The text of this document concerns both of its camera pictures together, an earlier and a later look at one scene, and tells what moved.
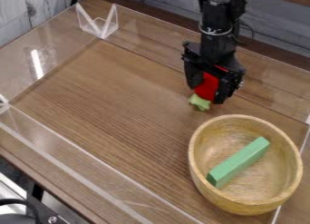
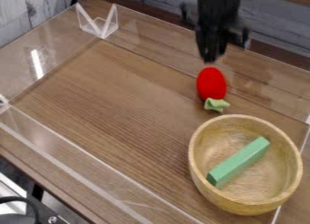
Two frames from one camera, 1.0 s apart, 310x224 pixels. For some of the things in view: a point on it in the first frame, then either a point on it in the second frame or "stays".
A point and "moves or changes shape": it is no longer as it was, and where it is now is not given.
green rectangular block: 229,168 stays
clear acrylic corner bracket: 98,26 stays
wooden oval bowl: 245,163 stays
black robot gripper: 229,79 to 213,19
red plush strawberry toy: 205,92 moves or changes shape
